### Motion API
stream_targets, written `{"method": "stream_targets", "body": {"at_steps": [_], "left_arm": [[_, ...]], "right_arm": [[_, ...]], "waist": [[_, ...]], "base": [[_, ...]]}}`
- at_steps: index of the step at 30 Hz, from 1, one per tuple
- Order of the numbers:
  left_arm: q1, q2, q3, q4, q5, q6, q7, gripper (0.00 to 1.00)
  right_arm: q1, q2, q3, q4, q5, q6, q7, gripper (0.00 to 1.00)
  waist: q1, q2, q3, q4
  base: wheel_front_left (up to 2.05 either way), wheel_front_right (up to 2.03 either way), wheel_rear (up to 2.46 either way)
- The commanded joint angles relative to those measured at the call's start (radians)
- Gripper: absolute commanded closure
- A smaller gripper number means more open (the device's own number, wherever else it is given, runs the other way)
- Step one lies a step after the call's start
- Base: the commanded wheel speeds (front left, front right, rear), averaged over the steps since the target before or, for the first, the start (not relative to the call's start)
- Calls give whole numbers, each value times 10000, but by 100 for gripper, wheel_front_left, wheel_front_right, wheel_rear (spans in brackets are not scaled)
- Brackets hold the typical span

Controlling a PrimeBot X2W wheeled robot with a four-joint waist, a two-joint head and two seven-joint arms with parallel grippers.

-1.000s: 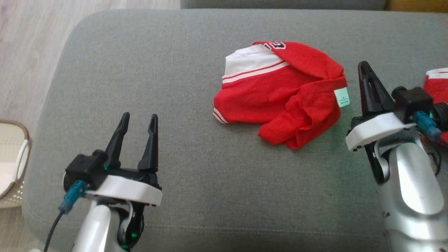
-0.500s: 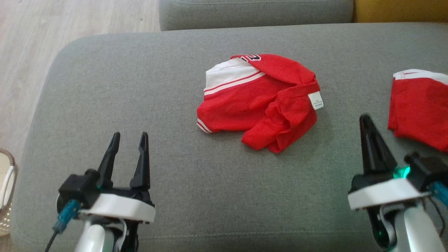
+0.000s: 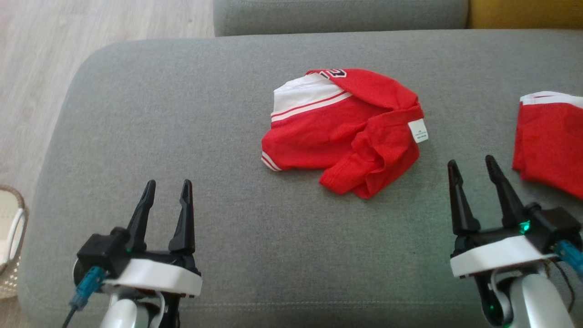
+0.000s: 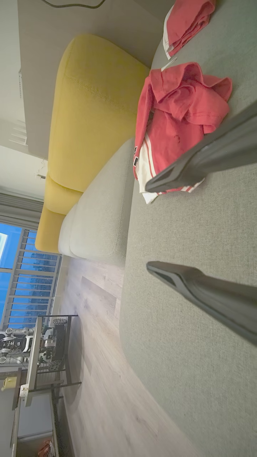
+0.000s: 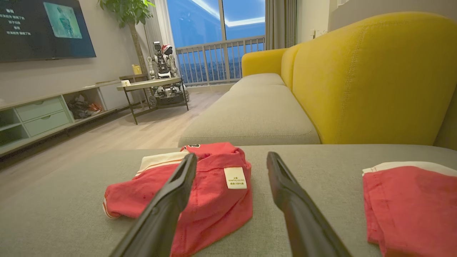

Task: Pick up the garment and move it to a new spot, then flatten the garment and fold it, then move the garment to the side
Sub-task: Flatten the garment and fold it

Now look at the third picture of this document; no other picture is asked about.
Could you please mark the yellow sofa backrest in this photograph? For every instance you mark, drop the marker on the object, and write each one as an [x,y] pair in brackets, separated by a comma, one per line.
[524,13]

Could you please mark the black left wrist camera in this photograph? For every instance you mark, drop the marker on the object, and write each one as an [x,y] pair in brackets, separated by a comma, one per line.
[100,250]

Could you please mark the large grey sofa seat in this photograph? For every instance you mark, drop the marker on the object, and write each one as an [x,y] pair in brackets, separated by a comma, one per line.
[227,136]

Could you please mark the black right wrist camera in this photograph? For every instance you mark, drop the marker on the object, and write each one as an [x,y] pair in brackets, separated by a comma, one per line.
[558,225]

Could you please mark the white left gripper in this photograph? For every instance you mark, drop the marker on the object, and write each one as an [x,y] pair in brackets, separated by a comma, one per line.
[155,275]

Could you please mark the woven laundry basket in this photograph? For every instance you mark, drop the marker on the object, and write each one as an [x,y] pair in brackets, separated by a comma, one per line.
[11,237]

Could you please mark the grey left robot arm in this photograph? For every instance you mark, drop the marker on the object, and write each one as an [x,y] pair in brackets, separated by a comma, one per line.
[123,314]

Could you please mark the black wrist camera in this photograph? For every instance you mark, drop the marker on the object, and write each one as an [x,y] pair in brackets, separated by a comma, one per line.
[558,225]
[100,250]

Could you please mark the grey sofa back cushion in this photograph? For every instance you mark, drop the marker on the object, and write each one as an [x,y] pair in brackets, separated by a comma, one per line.
[341,16]

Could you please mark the red white basketball jersey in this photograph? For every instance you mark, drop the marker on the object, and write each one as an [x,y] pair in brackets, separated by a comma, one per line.
[328,132]

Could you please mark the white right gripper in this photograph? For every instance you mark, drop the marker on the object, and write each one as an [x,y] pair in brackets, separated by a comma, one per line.
[492,255]

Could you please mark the red shorts white trim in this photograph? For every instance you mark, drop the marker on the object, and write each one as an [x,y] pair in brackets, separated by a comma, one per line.
[551,141]

